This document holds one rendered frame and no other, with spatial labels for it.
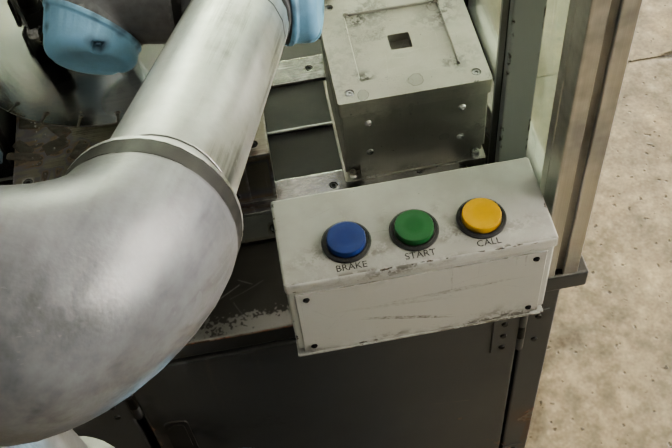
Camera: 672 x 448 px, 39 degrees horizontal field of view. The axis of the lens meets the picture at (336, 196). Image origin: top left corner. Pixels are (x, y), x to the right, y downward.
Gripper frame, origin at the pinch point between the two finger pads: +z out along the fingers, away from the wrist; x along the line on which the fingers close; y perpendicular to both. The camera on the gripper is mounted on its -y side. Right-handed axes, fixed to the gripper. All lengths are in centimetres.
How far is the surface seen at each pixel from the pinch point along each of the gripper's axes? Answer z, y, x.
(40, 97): 1.8, 9.5, 8.4
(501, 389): 24, -47, 51
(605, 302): 70, -93, 42
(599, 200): 80, -103, 20
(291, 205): -7.5, -14.2, 25.3
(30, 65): 4.6, 10.2, 3.7
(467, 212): -15.1, -30.4, 29.5
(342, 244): -12.6, -17.5, 30.7
